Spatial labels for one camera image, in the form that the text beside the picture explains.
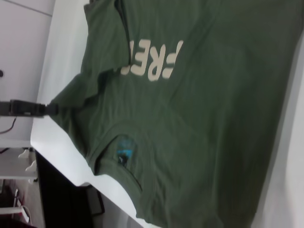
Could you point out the white furniture foot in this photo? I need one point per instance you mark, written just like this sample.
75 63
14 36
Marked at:
25 153
32 166

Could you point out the dark green FREE t-shirt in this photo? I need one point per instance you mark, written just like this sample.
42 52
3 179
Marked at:
190 107

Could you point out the black monitor panel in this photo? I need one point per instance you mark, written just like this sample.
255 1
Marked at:
61 194

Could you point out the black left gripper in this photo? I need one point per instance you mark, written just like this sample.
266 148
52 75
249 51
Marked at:
5 108

